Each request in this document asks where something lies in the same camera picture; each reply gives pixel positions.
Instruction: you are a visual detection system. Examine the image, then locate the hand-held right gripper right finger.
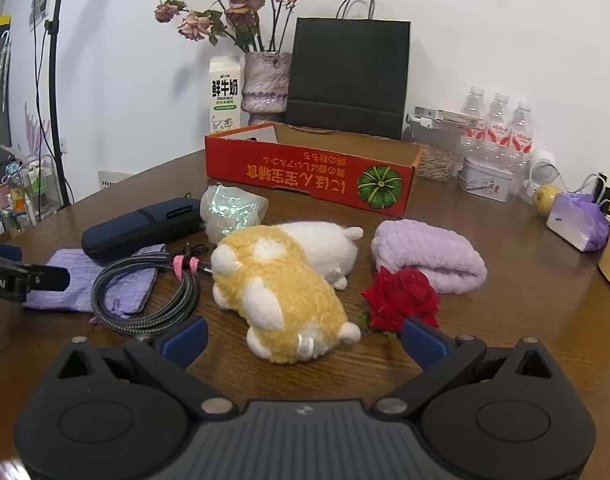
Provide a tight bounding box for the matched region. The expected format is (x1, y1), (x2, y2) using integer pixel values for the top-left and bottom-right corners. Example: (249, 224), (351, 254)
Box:
(374, 316), (556, 418)

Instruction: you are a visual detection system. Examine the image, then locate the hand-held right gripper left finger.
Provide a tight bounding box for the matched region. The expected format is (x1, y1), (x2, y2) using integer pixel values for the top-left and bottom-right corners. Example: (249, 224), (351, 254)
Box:
(55, 316), (238, 418)

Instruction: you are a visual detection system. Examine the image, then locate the purple knit cloth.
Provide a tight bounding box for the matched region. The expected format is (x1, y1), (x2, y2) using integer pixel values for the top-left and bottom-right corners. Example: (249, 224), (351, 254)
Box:
(22, 244), (166, 315)

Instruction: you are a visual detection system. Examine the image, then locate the red rose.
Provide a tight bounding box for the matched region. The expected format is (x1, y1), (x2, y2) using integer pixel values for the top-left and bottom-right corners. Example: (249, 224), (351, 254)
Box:
(360, 267), (442, 342)

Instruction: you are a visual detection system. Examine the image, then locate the braided grey cable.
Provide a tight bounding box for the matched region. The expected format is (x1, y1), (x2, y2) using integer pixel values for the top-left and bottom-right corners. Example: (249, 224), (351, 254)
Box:
(90, 242), (220, 337)

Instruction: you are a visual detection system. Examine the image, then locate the navy zip pouch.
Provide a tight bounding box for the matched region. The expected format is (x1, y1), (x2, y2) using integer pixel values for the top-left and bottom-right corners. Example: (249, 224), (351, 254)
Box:
(81, 197), (206, 267)

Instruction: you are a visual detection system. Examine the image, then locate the yellow and white plush toy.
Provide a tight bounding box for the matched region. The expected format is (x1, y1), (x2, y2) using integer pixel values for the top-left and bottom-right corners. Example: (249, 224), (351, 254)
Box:
(210, 220), (364, 365)

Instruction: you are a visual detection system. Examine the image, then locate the red cardboard box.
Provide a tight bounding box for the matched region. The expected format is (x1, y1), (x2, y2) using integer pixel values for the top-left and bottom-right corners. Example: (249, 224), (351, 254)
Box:
(205, 121), (424, 218)

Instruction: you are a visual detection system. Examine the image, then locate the purple fluffy towel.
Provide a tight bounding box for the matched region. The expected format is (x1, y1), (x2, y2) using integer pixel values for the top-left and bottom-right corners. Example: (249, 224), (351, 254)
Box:
(371, 219), (488, 295)

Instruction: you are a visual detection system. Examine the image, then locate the iridescent plastic bag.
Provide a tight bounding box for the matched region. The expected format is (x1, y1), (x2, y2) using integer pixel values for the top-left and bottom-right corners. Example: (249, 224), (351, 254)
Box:
(200, 184), (270, 245)

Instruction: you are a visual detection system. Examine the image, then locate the black lamp stand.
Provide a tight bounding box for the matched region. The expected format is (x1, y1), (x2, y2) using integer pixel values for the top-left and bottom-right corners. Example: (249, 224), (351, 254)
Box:
(32, 0), (82, 209)

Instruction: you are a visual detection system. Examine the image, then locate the white tin box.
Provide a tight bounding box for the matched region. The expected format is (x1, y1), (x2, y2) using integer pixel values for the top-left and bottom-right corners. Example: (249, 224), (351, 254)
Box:
(457, 156), (516, 204)

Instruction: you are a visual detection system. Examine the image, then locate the clear container with seeds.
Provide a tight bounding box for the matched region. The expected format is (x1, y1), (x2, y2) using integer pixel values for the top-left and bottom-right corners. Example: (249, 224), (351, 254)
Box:
(404, 106), (486, 182)

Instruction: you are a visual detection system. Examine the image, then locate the yellow fruit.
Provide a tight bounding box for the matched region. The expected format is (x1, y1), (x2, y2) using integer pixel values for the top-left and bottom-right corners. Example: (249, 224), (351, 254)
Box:
(532, 185), (564, 219)

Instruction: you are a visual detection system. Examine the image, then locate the purple tissue pack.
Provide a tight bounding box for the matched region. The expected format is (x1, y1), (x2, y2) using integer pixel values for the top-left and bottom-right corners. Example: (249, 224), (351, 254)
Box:
(546, 191), (610, 253)

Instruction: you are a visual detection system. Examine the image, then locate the small white fan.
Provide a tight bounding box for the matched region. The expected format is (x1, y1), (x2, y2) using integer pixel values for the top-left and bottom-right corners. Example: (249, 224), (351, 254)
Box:
(519, 150), (560, 205)

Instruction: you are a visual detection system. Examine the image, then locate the clear water bottle red label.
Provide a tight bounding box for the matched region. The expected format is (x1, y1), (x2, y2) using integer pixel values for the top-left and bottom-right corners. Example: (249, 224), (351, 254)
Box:
(507, 101), (536, 171)
(485, 92), (512, 163)
(459, 86), (488, 161)

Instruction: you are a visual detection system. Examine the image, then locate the white milk carton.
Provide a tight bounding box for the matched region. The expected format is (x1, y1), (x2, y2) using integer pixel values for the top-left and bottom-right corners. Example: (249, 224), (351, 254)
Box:
(208, 56), (244, 135)

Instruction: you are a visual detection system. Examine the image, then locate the purple speckled vase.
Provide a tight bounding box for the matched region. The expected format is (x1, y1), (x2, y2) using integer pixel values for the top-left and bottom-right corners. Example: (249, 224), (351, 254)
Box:
(241, 51), (293, 126)

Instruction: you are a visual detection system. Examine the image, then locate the black paper bag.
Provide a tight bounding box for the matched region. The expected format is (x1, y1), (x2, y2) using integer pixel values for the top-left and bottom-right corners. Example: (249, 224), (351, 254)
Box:
(285, 0), (412, 141)

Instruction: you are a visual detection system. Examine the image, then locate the white wire storage rack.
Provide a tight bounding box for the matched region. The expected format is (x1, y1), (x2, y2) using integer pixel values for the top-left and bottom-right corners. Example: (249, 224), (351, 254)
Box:
(0, 154), (72, 242)

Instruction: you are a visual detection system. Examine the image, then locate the white wall outlet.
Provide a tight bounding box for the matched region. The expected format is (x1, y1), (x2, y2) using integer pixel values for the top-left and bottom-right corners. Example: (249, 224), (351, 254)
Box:
(97, 170), (136, 191)

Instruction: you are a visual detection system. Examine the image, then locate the white charger cable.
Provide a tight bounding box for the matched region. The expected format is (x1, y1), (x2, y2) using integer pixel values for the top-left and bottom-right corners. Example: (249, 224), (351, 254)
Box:
(567, 172), (610, 221)

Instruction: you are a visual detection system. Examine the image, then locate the wall poster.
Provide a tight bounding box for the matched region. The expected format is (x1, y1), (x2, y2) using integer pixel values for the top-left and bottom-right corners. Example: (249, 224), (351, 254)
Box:
(29, 0), (58, 32)

